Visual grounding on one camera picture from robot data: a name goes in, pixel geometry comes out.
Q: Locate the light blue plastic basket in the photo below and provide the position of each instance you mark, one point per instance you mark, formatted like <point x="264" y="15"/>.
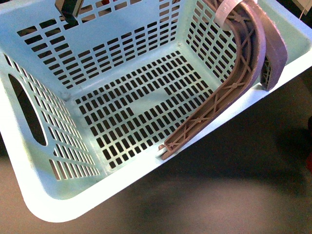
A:
<point x="84" y="108"/>

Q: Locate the white tape on handles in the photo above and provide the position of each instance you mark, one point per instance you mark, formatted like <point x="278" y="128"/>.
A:
<point x="223" y="10"/>

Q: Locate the brown basket handle front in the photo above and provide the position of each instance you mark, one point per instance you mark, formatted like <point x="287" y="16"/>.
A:
<point x="250" y="55"/>

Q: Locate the brown basket handle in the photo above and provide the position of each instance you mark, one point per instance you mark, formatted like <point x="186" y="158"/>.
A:
<point x="276" y="54"/>
<point x="250" y="55"/>

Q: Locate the brown basket handle rear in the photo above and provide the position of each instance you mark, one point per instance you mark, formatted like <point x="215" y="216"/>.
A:
<point x="276" y="54"/>

